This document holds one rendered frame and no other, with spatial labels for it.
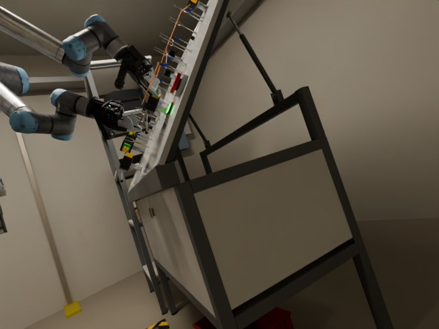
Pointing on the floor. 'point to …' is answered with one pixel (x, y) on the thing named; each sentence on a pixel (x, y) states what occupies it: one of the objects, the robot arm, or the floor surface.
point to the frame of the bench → (216, 290)
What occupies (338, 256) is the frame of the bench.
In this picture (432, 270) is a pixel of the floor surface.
